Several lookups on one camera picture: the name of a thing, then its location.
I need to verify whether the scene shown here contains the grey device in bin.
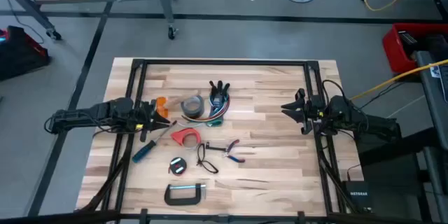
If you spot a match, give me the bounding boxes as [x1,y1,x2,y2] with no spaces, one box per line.
[398,30,419,46]

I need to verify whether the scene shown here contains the black and red toolbox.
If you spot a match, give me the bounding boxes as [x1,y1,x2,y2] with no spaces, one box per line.
[0,24,52,82]

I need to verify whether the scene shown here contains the grey desk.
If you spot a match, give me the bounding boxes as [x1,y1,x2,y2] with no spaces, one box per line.
[414,50,448,224]

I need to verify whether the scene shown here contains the black Netgear network switch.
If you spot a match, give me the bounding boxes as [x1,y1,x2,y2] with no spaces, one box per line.
[342,181,374,213]

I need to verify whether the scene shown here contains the blue-handled screwdriver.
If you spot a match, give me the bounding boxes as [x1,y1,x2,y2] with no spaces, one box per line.
[132,120,178,164]

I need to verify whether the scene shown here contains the black work glove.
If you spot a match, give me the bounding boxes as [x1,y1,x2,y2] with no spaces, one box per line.
[209,80,232,127]

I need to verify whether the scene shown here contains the red packing tape dispenser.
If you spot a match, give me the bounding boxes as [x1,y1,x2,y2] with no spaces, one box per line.
[170,127,202,150]

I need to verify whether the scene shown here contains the yellow cable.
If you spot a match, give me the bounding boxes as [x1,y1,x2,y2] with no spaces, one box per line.
[349,59,448,102]

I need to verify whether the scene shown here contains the white floor cable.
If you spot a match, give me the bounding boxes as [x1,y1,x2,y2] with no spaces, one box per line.
[386,94,427,119]

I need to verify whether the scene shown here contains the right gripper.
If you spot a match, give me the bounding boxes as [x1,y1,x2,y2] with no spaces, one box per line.
[281,88,330,136]

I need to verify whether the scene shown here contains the black hex key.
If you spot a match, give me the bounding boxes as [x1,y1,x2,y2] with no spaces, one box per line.
[205,141,228,153]

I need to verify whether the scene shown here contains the dark duct tape roll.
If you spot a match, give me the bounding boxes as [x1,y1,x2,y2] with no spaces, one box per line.
[180,94,205,120]

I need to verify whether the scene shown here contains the red plastic bin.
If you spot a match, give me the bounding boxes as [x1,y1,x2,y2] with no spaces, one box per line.
[381,22,448,75]

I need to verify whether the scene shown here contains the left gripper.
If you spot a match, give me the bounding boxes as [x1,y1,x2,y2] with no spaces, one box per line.
[134,98,178,144]

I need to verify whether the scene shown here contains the orange plastic object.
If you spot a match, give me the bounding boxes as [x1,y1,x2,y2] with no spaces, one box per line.
[155,96,170,120]

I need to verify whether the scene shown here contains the thin black cord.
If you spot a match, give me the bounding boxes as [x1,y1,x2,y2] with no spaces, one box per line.
[196,142,220,175]

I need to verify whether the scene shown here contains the black C-clamp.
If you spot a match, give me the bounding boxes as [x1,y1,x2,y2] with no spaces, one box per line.
[163,183,207,207]

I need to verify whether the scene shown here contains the red and blue pliers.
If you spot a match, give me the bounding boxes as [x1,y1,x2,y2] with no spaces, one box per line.
[222,139,246,164]

